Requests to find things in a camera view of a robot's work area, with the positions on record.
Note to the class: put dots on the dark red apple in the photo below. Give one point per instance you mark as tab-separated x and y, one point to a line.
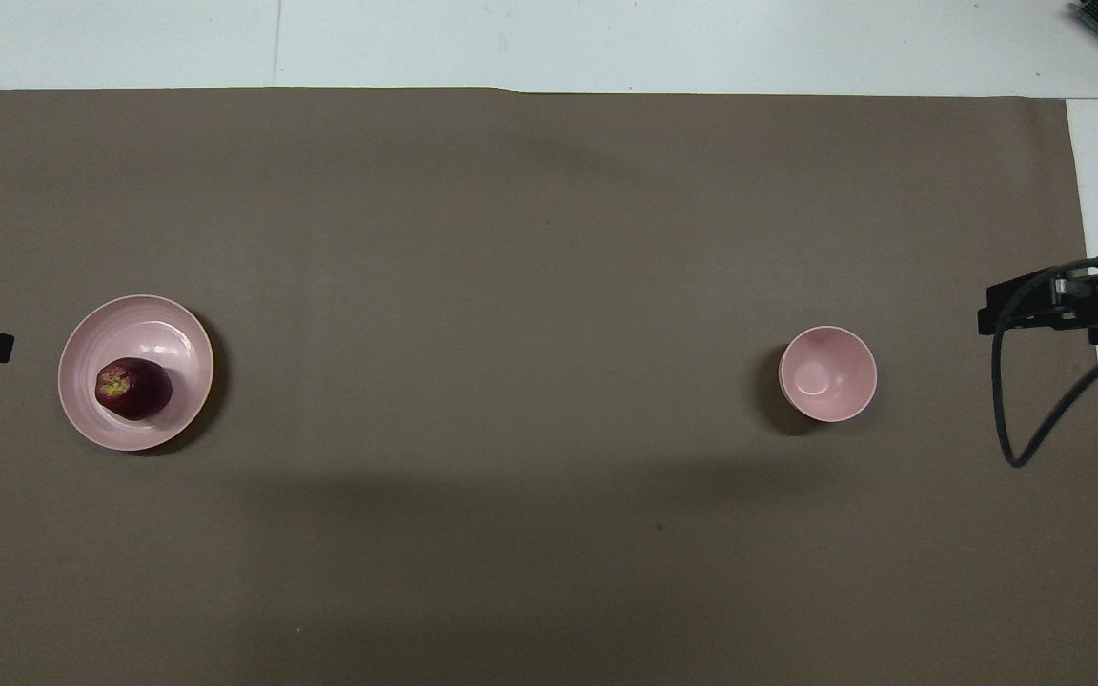
137	391

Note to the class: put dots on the brown table mat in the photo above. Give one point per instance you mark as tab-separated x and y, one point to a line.
530	286

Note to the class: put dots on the pink plate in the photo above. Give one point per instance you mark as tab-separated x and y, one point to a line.
153	333

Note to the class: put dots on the pink cup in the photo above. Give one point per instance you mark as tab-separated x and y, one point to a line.
827	373

